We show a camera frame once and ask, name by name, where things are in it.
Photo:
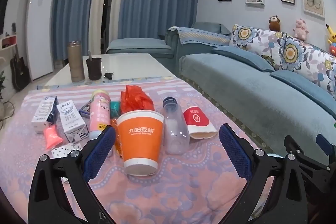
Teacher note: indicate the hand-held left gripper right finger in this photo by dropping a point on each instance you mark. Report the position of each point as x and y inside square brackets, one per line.
[233, 150]

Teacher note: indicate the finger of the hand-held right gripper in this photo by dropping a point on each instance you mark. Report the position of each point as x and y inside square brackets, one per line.
[322, 144]
[292, 143]

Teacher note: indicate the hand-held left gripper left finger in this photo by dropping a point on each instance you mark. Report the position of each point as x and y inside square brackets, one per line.
[99, 150]

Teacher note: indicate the orange bumpy packet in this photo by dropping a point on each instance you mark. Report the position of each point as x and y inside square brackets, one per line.
[117, 134]

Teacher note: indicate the orange paper cup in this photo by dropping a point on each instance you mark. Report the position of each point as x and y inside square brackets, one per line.
[140, 137]

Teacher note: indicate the pink bottle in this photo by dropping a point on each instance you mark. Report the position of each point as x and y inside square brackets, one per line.
[99, 113]

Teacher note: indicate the white and blue milk carton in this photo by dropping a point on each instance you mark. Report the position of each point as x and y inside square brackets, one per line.
[71, 121]

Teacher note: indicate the blue snack packet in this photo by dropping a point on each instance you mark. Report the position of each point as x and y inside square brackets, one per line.
[86, 109]

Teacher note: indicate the teal packet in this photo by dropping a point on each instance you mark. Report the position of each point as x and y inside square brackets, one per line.
[115, 108]

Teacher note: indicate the red and white paper cup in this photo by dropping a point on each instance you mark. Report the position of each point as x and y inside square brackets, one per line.
[198, 120]

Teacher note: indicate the neon pink plastic cup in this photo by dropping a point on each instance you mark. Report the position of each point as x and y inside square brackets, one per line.
[52, 138]

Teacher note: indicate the blue sofa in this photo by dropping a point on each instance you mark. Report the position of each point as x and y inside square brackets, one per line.
[236, 98]

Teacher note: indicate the blue throw pillow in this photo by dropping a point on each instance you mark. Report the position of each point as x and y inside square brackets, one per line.
[302, 85]

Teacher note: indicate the clear plastic bottle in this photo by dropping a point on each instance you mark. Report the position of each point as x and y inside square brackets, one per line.
[175, 129]

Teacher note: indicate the pink patterned tablecloth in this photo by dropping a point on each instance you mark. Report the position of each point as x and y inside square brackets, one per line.
[183, 187]

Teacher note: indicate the red-orange plastic bag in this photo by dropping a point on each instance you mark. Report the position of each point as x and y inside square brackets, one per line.
[136, 99]

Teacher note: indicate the white carton with dark side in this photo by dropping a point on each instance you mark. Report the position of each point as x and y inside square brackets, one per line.
[43, 113]

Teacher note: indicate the black car key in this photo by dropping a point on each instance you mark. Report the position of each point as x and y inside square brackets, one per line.
[109, 75]

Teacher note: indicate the dark brown cup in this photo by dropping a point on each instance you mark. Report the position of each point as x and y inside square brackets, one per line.
[94, 69]

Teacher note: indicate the floral sofa cushion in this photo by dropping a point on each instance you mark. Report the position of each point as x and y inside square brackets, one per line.
[307, 58]
[252, 39]

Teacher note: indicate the tan thermos flask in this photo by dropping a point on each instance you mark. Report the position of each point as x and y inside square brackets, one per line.
[76, 62]

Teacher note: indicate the red toy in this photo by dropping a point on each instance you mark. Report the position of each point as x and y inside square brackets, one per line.
[333, 49]

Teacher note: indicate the spoon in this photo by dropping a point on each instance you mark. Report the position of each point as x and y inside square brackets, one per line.
[90, 54]

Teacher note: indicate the yellow plush toy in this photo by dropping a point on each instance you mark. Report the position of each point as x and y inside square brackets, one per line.
[332, 33]

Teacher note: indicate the black guitar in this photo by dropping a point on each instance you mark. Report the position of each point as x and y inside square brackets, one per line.
[19, 73]

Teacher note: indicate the pink pig plush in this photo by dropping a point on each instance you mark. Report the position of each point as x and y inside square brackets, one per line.
[300, 28]

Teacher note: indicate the green plant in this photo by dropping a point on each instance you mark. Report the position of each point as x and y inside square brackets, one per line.
[2, 83]

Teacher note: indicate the striped armrest cover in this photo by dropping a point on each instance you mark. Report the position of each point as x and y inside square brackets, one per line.
[202, 36]

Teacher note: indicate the brown monkey plush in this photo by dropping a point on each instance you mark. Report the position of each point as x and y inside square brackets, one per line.
[274, 23]

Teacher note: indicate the white refrigerator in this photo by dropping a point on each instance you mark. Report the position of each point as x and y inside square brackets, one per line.
[40, 29]

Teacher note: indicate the white and pink cabinet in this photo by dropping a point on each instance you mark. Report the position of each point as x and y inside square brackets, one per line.
[8, 43]

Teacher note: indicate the light-framed butterfly picture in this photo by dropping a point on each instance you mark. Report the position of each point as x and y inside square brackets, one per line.
[313, 2]

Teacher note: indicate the white sheer curtain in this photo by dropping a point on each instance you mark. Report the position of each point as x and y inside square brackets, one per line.
[98, 3]

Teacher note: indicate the television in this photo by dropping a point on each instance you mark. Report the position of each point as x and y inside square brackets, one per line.
[4, 11]

